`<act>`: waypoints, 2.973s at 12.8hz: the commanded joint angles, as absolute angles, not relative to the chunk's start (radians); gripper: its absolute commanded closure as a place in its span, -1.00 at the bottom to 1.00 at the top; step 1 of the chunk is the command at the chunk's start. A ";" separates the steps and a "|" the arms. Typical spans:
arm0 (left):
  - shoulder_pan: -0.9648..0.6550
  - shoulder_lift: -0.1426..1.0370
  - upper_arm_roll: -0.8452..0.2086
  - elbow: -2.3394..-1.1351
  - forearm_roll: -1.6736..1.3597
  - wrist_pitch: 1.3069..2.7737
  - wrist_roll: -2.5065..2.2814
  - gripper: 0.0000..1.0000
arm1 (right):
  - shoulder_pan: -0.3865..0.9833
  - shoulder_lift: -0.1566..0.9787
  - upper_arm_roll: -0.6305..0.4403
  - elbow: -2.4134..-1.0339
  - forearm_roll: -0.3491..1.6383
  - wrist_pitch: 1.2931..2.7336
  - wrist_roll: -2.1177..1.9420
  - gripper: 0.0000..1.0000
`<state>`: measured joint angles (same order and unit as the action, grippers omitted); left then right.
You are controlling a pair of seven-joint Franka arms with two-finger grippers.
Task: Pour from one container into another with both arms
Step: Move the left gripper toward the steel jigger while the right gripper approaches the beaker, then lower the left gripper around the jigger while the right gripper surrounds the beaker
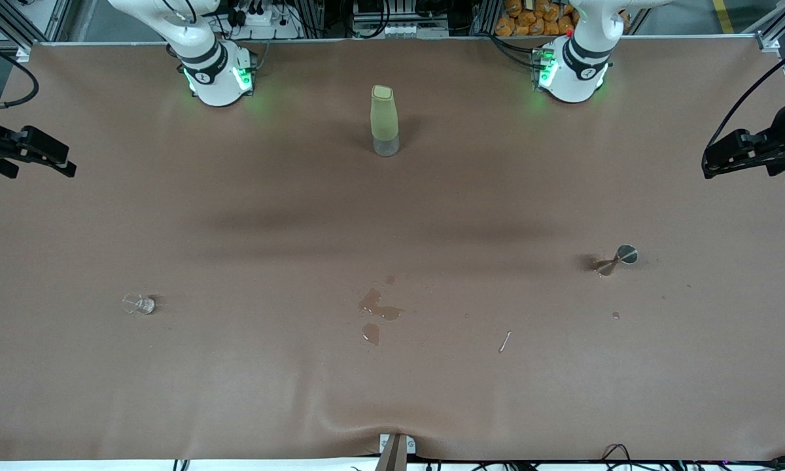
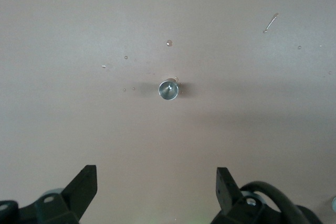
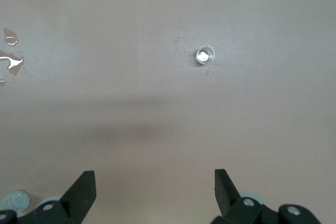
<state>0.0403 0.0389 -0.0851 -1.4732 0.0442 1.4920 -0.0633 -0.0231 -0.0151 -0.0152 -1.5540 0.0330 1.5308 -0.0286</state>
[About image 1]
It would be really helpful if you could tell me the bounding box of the green bottle with clear base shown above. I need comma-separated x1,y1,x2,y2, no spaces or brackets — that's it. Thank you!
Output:
370,85,400,158

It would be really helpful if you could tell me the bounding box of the metal clamp bracket with post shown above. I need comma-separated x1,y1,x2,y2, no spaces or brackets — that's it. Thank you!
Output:
375,433,417,471

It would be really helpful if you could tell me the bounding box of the small clear glass shaker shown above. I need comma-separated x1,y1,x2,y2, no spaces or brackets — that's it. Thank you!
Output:
122,292,156,315

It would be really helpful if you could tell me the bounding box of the liquid spill puddle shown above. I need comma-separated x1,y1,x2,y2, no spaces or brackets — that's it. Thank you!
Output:
358,275,404,346

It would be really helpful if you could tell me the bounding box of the steel jigger measuring cup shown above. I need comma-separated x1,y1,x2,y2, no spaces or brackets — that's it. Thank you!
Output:
592,244,639,277

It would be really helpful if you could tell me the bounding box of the grey electronics box with cables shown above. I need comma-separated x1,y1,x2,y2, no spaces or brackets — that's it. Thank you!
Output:
353,0,449,39

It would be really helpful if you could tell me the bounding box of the brown table mat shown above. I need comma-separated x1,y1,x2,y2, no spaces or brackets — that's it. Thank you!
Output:
0,36,785,462

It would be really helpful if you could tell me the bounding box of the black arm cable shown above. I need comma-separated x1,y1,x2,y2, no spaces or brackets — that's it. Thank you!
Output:
710,41,785,148
0,34,40,109

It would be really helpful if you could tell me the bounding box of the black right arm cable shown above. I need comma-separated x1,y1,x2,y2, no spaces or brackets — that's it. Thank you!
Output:
0,34,40,109

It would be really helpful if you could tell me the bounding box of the pile of orange buns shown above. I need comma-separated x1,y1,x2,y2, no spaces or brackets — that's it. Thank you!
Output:
495,0,580,37

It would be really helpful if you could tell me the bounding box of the black cable bundle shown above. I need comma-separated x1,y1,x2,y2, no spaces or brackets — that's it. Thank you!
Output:
599,444,785,471

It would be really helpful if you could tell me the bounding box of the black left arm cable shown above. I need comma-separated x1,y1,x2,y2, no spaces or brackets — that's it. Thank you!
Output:
710,41,785,148

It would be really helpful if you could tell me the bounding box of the white power strip with plugs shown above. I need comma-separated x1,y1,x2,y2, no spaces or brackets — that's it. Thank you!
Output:
226,0,302,40

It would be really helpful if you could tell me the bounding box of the aluminium frame profile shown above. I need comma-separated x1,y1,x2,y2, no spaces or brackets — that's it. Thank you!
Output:
742,0,785,99
0,0,73,63

